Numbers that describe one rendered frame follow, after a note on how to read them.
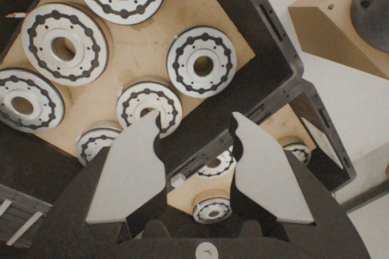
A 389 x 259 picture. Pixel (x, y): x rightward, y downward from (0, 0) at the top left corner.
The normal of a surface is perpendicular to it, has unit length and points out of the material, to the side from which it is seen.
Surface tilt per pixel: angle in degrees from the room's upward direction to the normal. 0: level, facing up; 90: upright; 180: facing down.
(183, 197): 0
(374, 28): 80
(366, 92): 0
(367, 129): 0
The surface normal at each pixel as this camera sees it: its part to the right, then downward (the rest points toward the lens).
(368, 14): -0.97, 0.24
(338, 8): -0.30, -0.14
